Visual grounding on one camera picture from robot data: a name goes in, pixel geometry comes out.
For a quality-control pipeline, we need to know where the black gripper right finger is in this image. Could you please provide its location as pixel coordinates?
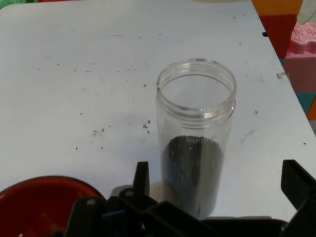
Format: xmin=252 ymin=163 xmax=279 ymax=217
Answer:
xmin=280 ymin=159 xmax=316 ymax=237

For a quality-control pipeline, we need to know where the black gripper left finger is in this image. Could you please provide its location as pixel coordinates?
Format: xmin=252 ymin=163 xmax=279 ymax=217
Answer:
xmin=65 ymin=161 xmax=159 ymax=237

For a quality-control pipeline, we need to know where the clear jar with black seeds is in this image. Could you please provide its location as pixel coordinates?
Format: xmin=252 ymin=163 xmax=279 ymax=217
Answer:
xmin=155 ymin=58 xmax=237 ymax=219

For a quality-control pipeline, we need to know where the teal foam mat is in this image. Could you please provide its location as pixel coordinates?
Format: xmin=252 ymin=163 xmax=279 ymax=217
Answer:
xmin=296 ymin=92 xmax=316 ymax=117

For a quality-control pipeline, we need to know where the red and black bowl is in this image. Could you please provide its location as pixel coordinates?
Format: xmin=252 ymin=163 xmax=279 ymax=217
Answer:
xmin=0 ymin=175 xmax=105 ymax=237

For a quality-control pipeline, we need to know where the pink foam block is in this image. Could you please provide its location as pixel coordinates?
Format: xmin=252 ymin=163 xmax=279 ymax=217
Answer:
xmin=283 ymin=23 xmax=316 ymax=95

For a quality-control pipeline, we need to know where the red foam mat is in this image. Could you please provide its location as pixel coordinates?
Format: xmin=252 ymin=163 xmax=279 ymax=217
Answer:
xmin=258 ymin=14 xmax=297 ymax=60

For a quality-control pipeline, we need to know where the orange foam mat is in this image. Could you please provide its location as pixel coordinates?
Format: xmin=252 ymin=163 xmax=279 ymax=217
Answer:
xmin=251 ymin=0 xmax=303 ymax=17

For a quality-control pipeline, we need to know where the green foam block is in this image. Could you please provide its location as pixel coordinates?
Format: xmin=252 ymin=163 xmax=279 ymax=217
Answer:
xmin=0 ymin=0 xmax=38 ymax=5

